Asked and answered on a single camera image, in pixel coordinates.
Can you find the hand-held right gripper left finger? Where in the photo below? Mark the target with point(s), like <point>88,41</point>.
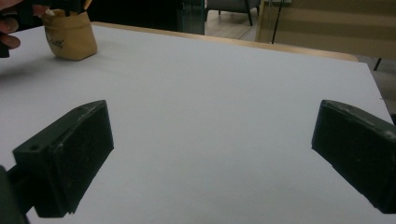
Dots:
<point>71,158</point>

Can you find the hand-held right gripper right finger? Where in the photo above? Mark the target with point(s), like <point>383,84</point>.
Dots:
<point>358,149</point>

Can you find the grey chair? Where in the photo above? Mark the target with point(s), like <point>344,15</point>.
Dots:
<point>233,6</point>

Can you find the wooden table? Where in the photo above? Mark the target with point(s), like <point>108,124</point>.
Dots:
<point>249,43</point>

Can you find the white board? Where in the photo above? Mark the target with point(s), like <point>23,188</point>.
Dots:
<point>202,109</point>

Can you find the tan soft brush holder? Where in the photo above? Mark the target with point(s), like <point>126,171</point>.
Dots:
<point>73,37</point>

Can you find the small pale toy figure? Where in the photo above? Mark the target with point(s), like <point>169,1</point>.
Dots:
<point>49,12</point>

